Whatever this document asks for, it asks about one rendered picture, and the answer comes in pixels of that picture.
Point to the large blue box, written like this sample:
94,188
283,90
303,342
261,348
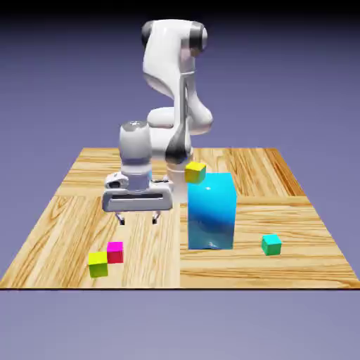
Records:
211,211

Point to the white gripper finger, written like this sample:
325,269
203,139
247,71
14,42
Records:
121,218
155,217

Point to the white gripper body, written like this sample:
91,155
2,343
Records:
137,201

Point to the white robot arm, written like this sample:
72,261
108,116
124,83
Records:
166,70

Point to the small teal cube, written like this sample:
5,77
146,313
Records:
271,244

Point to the small magenta cube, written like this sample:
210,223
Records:
115,252

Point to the small yellow cube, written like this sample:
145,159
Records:
195,172

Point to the small yellow-green cube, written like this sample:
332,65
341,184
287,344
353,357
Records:
98,264

